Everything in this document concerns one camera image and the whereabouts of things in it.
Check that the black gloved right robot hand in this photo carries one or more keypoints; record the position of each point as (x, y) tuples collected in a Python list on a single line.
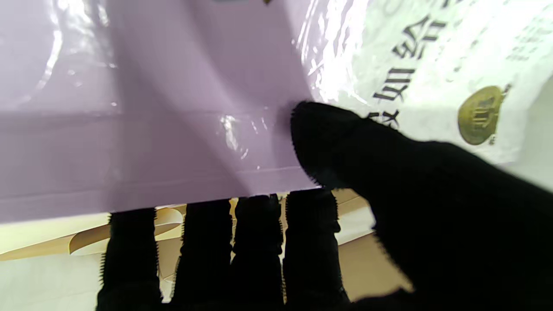
[(453, 224)]

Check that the purple cover book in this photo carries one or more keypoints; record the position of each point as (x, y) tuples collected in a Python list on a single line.
[(151, 86)]

